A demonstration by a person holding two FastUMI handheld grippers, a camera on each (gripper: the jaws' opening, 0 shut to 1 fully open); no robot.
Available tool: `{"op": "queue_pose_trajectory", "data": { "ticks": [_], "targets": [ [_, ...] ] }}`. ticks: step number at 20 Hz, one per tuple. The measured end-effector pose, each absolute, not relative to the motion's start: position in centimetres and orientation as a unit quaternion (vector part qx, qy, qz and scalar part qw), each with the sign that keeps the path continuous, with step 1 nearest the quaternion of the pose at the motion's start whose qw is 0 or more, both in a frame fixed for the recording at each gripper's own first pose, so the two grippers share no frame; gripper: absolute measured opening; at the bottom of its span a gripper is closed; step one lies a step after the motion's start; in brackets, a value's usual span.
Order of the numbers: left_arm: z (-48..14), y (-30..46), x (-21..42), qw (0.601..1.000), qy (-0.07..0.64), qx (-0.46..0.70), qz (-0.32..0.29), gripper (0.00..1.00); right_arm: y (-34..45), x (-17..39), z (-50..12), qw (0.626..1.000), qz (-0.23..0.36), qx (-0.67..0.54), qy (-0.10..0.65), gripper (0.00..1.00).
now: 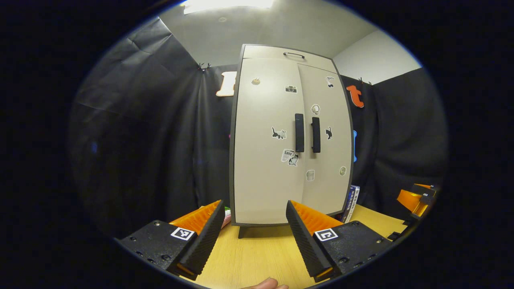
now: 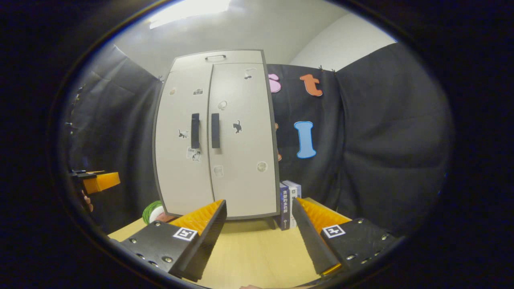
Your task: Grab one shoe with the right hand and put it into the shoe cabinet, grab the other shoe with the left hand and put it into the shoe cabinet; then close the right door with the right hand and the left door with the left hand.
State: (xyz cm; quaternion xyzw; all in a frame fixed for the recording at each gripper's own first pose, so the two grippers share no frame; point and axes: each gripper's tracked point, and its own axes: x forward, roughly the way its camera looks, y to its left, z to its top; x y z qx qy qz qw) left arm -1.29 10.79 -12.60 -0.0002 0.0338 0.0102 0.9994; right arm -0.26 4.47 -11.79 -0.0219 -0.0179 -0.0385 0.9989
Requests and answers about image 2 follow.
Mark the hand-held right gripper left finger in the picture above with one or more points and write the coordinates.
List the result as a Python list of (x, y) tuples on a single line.
[(207, 241)]

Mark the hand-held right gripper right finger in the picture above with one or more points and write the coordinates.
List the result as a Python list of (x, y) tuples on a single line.
[(315, 245)]

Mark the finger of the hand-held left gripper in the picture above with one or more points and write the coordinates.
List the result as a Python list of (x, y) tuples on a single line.
[(104, 181)]

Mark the white shoe cabinet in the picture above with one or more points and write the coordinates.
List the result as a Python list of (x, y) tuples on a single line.
[(241, 180)]

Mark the white cabinet door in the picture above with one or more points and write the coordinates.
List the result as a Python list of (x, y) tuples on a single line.
[(176, 168), (245, 180)]

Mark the beige cabinet drawer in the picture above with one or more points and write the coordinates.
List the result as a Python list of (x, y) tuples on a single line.
[(241, 58)]

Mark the dark blue book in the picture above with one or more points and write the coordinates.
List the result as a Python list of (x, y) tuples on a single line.
[(284, 206)]

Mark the green watermelon slice toy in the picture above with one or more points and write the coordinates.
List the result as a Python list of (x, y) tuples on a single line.
[(151, 210)]

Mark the black backdrop cloth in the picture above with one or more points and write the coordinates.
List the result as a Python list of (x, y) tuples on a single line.
[(381, 140)]

